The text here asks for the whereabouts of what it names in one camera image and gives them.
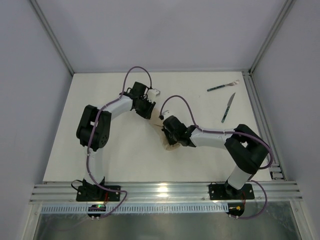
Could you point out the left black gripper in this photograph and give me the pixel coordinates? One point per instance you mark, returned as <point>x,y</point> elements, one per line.
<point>146,110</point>

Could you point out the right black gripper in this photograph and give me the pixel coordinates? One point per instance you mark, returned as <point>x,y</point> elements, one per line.
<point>170,133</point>

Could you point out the beige cloth napkin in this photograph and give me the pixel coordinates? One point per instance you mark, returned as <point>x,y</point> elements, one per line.
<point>157,124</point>

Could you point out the green handled knife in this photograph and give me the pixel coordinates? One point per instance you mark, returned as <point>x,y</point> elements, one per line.
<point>228,107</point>

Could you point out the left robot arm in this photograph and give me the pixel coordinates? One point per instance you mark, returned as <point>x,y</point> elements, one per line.
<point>94,129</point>

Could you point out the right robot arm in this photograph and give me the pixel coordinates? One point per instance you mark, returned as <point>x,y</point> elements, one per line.
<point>246,148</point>

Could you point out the right controller board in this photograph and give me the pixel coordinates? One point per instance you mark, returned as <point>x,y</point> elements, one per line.
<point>235,210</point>

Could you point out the controller board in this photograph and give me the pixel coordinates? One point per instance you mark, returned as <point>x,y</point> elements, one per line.
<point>96,210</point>
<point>235,210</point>

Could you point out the left controller board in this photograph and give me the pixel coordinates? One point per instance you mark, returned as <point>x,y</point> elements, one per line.
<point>96,210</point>

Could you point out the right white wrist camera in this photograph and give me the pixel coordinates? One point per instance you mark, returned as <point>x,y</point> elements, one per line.
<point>164,115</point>

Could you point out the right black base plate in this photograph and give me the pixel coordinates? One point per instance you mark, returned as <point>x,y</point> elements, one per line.
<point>223,191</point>

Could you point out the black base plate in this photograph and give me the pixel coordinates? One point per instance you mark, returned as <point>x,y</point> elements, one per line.
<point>223,191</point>
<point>93,193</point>

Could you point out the green handled fork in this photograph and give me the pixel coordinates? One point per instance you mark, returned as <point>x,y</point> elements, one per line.
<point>224,85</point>

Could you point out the slotted grey cable duct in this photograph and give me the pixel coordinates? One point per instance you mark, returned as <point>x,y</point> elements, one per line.
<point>139,208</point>

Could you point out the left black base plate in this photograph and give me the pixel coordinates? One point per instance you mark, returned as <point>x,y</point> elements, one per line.
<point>93,193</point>

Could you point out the aluminium front rail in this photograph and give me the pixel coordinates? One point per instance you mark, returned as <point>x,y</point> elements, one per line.
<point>162,192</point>

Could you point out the aluminium rail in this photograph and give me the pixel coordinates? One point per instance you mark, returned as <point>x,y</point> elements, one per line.
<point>162,192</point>
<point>276,171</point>

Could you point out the aluminium right side rail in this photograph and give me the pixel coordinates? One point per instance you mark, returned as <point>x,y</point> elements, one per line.
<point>276,171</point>

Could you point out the left aluminium frame post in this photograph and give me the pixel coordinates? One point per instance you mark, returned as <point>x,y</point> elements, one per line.
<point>50,33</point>

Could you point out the aluminium frame post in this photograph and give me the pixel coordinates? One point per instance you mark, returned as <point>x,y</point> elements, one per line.
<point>272,33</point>
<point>50,33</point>

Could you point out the right aluminium frame post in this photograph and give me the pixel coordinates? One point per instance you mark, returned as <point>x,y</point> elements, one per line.
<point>272,33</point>

